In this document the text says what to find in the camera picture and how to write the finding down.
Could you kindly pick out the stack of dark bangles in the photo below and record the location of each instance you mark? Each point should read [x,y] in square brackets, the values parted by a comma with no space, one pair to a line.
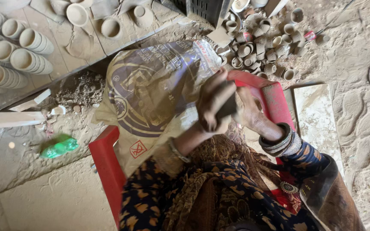
[276,139]

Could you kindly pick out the stacks of nested clay cups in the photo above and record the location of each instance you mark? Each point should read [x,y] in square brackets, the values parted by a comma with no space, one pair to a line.
[10,54]

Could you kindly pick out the pale stone slab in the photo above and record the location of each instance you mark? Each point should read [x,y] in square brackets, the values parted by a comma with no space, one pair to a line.
[316,125]

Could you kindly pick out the short pale wooden piece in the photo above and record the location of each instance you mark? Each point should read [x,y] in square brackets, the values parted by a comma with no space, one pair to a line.
[32,101]

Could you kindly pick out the small clay pot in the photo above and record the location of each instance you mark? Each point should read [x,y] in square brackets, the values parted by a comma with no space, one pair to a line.
[142,14]

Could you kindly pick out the person's right hand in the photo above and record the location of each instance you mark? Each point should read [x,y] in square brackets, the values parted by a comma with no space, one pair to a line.
[256,115]

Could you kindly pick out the brown patterned scarf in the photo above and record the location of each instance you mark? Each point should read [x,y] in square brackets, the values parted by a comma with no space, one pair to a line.
[204,199]

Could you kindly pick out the white bowl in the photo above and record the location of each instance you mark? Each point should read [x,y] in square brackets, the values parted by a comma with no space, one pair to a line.
[240,4]

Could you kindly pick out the black plastic crate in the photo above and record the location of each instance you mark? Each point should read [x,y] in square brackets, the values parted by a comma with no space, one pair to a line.
[204,10]

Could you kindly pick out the dark clay lump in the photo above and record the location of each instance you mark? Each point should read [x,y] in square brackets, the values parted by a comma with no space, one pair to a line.
[227,107]

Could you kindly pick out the deep clay bowl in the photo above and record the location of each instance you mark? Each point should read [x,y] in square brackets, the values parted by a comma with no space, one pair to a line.
[111,28]

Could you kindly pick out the green plastic bottle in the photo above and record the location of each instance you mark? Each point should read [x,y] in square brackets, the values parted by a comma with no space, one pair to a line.
[59,147]

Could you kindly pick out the person's left hand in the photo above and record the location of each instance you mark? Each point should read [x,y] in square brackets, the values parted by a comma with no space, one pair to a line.
[213,96]

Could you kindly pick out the small red packet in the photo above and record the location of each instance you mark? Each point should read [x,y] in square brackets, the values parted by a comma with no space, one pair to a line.
[309,35]

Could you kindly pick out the dark patterned dress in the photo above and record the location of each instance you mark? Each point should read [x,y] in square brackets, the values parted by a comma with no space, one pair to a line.
[230,205]

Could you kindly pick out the wide shallow clay bowl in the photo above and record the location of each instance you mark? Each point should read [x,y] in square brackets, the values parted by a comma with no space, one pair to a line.
[77,14]

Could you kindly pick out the long pale wooden plank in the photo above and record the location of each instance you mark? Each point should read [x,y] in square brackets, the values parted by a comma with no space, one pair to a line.
[10,119]

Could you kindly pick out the person's left fingers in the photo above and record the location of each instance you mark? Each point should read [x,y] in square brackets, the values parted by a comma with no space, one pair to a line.
[215,85]

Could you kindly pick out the pile of loose clay cups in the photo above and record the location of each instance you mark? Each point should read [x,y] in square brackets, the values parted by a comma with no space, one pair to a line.
[263,45]

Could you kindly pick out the printed woven sack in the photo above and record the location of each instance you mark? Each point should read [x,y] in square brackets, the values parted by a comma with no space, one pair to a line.
[153,93]

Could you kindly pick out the wooden board platform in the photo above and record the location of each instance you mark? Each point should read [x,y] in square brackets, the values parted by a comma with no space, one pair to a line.
[85,48]

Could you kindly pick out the red plastic chair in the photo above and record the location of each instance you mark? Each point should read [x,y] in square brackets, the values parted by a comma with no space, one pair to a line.
[108,170]

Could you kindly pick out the heap of clay rubble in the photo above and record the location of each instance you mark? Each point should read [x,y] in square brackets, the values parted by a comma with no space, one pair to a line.
[80,89]

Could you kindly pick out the person's right fingers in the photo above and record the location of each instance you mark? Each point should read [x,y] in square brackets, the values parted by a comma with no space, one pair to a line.
[243,96]

